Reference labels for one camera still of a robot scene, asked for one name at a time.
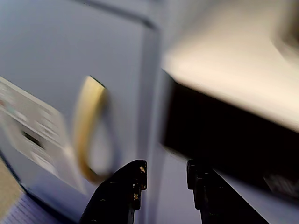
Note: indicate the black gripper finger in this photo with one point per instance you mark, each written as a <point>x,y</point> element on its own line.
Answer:
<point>217,203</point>
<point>121,193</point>

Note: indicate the blue dishwasher door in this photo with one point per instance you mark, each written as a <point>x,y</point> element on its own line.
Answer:
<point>169,186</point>

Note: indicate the blue door with dispenser print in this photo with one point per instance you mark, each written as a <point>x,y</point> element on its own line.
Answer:
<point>58,46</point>

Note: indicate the blue toy kitchen body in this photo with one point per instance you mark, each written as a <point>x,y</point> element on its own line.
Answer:
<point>222,70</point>

